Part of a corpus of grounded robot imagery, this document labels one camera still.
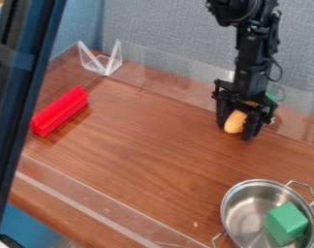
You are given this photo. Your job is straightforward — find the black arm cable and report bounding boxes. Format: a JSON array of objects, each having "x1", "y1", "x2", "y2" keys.
[{"x1": 262, "y1": 54, "x2": 285, "y2": 83}]

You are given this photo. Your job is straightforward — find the clear acrylic front barrier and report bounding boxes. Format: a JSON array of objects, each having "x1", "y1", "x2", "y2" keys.
[{"x1": 17, "y1": 155, "x2": 210, "y2": 248}]

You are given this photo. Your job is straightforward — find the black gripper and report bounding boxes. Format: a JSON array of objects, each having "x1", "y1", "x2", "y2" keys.
[{"x1": 213, "y1": 79, "x2": 279, "y2": 140}]

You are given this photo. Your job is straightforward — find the clear acrylic back barrier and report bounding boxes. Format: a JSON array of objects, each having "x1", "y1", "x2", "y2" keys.
[{"x1": 111, "y1": 40, "x2": 314, "y2": 145}]

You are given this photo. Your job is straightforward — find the green wooden cube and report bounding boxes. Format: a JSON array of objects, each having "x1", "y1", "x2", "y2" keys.
[{"x1": 265, "y1": 201, "x2": 309, "y2": 246}]

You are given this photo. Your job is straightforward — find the red plastic block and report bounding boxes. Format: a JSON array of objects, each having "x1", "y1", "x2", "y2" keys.
[{"x1": 30, "y1": 85, "x2": 89, "y2": 138}]

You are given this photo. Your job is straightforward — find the silver metal pot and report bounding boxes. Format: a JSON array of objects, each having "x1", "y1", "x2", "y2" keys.
[{"x1": 213, "y1": 179, "x2": 314, "y2": 248}]

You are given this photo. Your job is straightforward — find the clear acrylic barrier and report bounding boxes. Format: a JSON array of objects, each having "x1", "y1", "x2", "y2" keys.
[
  {"x1": 111, "y1": 40, "x2": 314, "y2": 145},
  {"x1": 17, "y1": 155, "x2": 210, "y2": 248}
]

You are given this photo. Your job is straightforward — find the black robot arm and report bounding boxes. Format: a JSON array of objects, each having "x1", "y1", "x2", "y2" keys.
[{"x1": 207, "y1": 0, "x2": 283, "y2": 140}]

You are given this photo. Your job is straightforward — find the clear acrylic corner bracket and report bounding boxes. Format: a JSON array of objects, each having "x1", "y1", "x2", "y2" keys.
[{"x1": 77, "y1": 41, "x2": 124, "y2": 76}]

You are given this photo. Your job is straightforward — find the yellow green toy corn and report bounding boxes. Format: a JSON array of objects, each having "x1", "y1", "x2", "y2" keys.
[{"x1": 225, "y1": 92, "x2": 277, "y2": 134}]

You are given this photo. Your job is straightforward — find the blue black camera-side pole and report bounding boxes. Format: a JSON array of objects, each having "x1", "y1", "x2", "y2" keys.
[{"x1": 0, "y1": 0, "x2": 68, "y2": 243}]

